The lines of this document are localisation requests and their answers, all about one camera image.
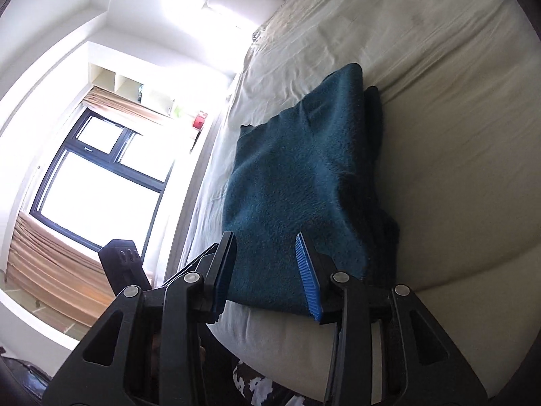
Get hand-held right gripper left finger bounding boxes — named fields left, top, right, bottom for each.
left=40, top=231, right=237, bottom=406

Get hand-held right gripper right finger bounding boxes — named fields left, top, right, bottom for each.
left=295, top=232, right=501, bottom=406

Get dark teal knit sweater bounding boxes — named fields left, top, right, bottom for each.
left=220, top=63, right=401, bottom=318

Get black framed window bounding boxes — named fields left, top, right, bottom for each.
left=29, top=108, right=176, bottom=252

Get black and white patterned pants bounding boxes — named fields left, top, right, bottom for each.
left=232, top=359, right=332, bottom=406

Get bed with beige sheet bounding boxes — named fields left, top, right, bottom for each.
left=169, top=0, right=541, bottom=402

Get white wall shelf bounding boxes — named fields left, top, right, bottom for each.
left=87, top=61, right=212, bottom=144

